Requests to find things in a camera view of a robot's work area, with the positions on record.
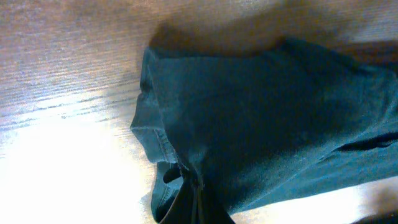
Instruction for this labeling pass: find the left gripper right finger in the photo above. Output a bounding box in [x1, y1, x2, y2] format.
[197, 182, 234, 224]

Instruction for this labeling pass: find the black nike t-shirt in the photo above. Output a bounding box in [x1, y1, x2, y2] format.
[131, 39, 397, 223]

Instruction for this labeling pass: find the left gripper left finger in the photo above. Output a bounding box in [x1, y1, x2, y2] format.
[160, 179, 197, 224]

